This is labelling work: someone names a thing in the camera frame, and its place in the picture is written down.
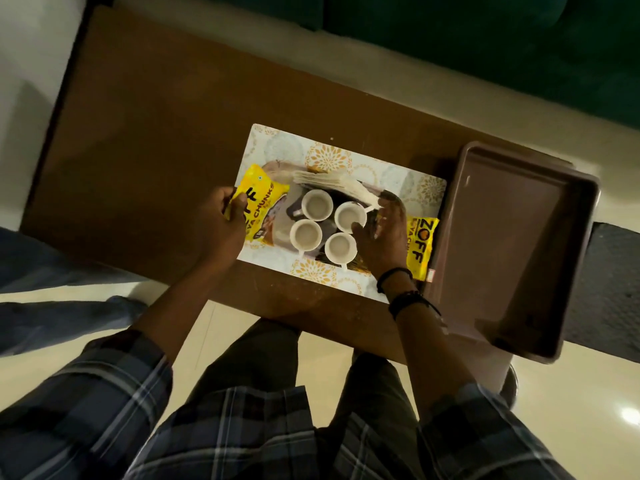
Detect dark trousers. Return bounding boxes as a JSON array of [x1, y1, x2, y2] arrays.
[[187, 318, 426, 480]]

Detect white ceramic cup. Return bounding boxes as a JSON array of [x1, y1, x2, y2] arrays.
[[289, 219, 323, 258], [299, 188, 335, 222], [333, 201, 376, 235], [323, 232, 359, 271]]

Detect brown wooden table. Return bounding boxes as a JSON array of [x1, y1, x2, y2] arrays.
[[19, 4, 576, 393]]

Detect black beaded bracelet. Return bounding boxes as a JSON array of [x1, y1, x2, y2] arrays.
[[388, 290, 442, 321]]

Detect person's left hand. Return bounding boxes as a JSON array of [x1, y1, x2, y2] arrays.
[[202, 186, 249, 268]]

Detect round metal waste bin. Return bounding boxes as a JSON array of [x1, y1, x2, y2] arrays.
[[499, 364, 519, 411]]

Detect thin black wristband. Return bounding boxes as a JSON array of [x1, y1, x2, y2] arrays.
[[375, 267, 414, 295]]

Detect brown plastic tray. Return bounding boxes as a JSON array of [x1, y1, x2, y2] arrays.
[[423, 141, 601, 365]]

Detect leaf print serving tray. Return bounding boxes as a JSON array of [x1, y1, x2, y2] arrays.
[[259, 159, 409, 275]]

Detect plaid shirt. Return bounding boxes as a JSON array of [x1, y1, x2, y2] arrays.
[[0, 328, 576, 480]]

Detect person's right forearm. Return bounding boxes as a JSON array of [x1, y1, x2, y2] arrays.
[[395, 299, 476, 421]]

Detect person's left forearm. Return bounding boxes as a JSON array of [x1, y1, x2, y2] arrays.
[[131, 254, 236, 365]]

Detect black plastic stool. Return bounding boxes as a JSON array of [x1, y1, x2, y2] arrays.
[[563, 222, 640, 365]]

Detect long green sofa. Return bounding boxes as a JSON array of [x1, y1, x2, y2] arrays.
[[322, 0, 640, 131]]

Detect green armchair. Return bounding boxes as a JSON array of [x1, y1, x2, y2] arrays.
[[199, 0, 326, 31]]

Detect yellow snack packet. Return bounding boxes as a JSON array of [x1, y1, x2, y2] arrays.
[[405, 216, 441, 282], [223, 163, 291, 247]]

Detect person's right hand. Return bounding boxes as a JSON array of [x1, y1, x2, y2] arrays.
[[351, 197, 412, 281]]

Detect white paper napkins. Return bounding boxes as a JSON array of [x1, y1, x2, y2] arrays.
[[292, 169, 382, 209]]

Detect floral placemat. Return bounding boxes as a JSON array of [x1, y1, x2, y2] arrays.
[[235, 123, 447, 304]]

